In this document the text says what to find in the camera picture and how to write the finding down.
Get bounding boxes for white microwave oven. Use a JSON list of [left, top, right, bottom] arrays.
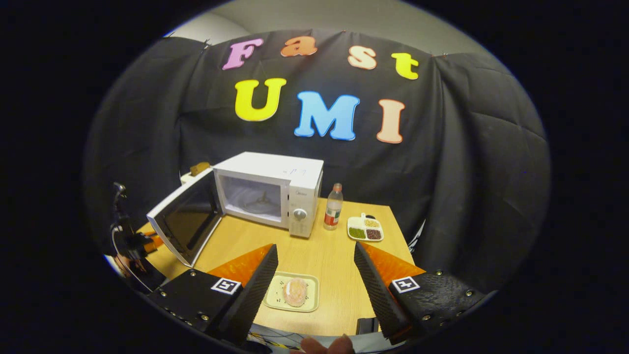
[[146, 151, 325, 268]]

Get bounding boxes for white divided plate with beans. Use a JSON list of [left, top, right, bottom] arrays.
[[347, 212, 384, 242]]

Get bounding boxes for pale green tray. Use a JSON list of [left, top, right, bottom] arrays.
[[263, 271, 320, 313]]

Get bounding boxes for round bread bun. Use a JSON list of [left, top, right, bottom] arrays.
[[283, 278, 309, 308]]

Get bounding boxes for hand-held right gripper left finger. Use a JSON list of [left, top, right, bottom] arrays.
[[147, 243, 279, 345]]

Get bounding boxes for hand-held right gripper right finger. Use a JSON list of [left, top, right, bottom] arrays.
[[354, 241, 487, 345]]

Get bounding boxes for white toaster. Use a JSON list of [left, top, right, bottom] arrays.
[[180, 161, 213, 186]]

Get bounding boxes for clear bottle with red label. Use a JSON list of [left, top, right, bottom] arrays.
[[323, 183, 344, 231]]

